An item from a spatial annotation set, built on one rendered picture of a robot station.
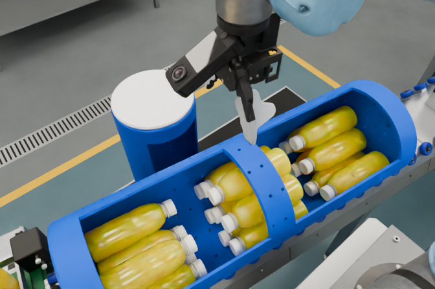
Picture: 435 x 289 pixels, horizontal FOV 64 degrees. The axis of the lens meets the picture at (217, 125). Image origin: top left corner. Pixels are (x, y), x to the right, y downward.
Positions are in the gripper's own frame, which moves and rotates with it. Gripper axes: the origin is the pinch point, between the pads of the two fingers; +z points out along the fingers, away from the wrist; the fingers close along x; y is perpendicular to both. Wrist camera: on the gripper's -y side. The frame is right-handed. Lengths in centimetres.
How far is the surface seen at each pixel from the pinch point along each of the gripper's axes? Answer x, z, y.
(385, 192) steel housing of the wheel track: -13, 54, 53
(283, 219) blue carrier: -13.1, 25.0, 7.4
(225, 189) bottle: -1.3, 23.4, -0.2
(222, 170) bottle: 5.4, 27.3, 2.9
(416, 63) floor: 79, 142, 232
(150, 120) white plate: 39, 38, -4
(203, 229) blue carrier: 1.5, 45.3, -5.0
